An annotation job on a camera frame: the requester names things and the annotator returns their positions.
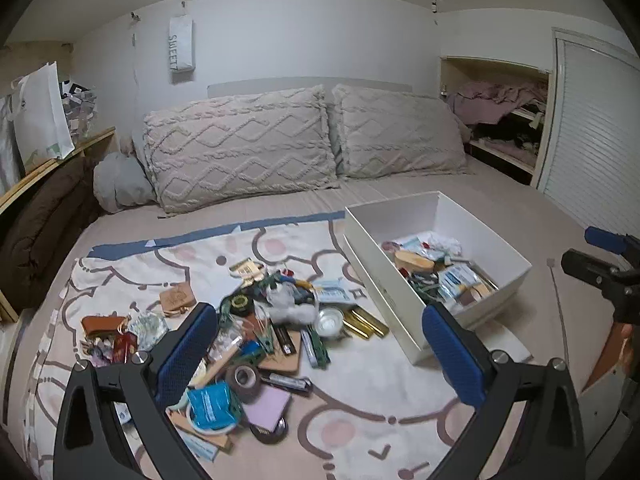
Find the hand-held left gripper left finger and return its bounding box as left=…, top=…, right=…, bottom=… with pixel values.
left=52, top=301, right=219, bottom=480

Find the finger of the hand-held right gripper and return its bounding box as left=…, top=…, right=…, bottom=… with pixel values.
left=584, top=226, right=632, bottom=256
left=560, top=248, right=618, bottom=287

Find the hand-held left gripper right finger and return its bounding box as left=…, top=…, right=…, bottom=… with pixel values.
left=421, top=303, right=586, bottom=480

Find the white cardboard box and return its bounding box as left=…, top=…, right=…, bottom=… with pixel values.
left=344, top=191, right=532, bottom=366

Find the short wooden block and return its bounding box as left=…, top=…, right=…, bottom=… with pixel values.
left=197, top=352, right=242, bottom=388

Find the green patterned pouch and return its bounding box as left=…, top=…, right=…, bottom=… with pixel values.
left=129, top=311, right=170, bottom=352

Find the blue plastic packet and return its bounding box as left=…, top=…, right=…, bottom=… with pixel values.
left=187, top=381, right=244, bottom=431

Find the wooden tag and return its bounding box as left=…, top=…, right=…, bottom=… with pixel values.
left=160, top=285, right=197, bottom=316

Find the brown tape roll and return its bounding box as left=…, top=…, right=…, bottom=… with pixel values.
left=225, top=362, right=262, bottom=403

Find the red snack box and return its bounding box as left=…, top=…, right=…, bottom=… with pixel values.
left=111, top=332, right=138, bottom=365

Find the brown leather pouch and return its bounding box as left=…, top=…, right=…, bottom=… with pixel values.
left=81, top=315, right=128, bottom=341

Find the long wooden block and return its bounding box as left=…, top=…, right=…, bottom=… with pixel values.
left=167, top=405, right=235, bottom=453

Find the gold rectangular case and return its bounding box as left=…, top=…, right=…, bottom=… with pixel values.
left=344, top=306, right=390, bottom=342

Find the purple sticky note pad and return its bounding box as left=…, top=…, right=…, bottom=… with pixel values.
left=241, top=387, right=292, bottom=433

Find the brown cork board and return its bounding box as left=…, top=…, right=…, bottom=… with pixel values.
left=257, top=327, right=303, bottom=375

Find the wooden oval box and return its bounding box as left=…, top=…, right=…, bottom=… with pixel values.
left=394, top=250, right=436, bottom=273

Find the gold foil box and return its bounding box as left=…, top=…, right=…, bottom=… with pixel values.
left=229, top=259, right=266, bottom=281

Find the white louvered closet door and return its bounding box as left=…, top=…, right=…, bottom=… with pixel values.
left=530, top=27, right=640, bottom=238

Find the black rectangular case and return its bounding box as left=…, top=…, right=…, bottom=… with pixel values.
left=260, top=372, right=313, bottom=395

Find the black round tin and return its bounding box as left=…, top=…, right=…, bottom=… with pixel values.
left=248, top=415, right=288, bottom=445

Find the grey fluffy ball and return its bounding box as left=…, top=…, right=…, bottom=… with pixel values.
left=267, top=282, right=317, bottom=326

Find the printed pink white blanket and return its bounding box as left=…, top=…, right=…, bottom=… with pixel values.
left=22, top=210, right=501, bottom=480

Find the silver harmonica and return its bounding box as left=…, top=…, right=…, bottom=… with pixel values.
left=301, top=326, right=332, bottom=367

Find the white round tape measure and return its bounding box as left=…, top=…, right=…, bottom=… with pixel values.
left=316, top=307, right=346, bottom=336

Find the white and blue mask packet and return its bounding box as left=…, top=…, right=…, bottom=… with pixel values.
left=317, top=279, right=366, bottom=306

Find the pile of clothes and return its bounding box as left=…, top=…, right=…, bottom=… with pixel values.
left=445, top=77, right=548, bottom=161

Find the grey plush cushion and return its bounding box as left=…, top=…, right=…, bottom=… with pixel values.
left=92, top=152, right=158, bottom=213

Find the brown quilted blanket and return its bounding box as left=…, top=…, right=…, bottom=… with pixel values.
left=0, top=155, right=106, bottom=313

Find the beige tufted pillow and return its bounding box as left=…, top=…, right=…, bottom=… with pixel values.
left=142, top=85, right=341, bottom=216
left=327, top=84, right=473, bottom=180

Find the clear plastic organizer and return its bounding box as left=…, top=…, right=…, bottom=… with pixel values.
left=59, top=80, right=98, bottom=148

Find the white shopping bag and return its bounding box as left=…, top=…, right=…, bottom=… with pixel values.
left=12, top=61, right=76, bottom=161

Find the white plastic ring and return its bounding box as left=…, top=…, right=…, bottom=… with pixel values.
left=185, top=392, right=243, bottom=435

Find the wooden shelf rail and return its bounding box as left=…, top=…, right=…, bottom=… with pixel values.
left=0, top=127, right=117, bottom=211

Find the white wall hanging pouch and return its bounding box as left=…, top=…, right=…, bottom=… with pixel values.
left=167, top=14, right=196, bottom=72

